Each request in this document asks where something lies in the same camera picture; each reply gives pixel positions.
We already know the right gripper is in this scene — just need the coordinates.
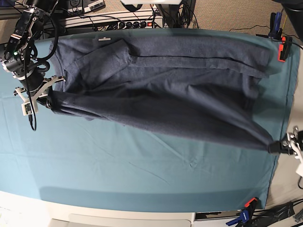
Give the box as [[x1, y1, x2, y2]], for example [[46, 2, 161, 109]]
[[13, 76, 65, 109]]

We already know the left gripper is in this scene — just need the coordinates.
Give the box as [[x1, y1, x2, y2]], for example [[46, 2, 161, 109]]
[[267, 126, 303, 161]]

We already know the blue-grey heathered T-shirt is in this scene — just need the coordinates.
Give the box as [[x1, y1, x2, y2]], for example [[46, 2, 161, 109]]
[[51, 36, 273, 150]]

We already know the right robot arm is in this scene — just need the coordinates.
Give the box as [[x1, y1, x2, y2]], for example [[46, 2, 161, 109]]
[[0, 0, 64, 116]]

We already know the teal table cloth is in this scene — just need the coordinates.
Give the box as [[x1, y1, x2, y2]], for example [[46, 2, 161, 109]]
[[0, 28, 300, 213]]

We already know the black plastic bag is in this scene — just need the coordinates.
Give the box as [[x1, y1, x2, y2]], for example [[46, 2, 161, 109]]
[[249, 202, 295, 227]]

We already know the blue orange clamp bottom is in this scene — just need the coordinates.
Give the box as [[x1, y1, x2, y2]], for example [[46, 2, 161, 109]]
[[226, 197, 259, 227]]

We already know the orange black clamp top right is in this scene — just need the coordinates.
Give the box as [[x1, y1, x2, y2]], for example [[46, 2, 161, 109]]
[[277, 36, 293, 62]]

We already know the blue clamp top right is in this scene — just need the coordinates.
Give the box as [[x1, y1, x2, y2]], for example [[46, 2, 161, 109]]
[[256, 12, 283, 40]]

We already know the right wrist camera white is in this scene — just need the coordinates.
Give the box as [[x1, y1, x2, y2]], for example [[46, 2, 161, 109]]
[[21, 101, 38, 116]]

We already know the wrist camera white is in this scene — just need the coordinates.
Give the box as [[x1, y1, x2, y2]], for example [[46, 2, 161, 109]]
[[296, 163, 303, 177], [21, 101, 38, 116]]

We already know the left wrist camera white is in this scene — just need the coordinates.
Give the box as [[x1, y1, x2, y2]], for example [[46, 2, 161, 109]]
[[296, 163, 303, 177]]

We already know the camera black cable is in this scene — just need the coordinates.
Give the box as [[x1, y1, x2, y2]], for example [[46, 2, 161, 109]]
[[23, 7, 60, 131]]

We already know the power strip with red switch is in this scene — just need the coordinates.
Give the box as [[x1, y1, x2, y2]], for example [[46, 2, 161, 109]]
[[117, 18, 163, 29]]

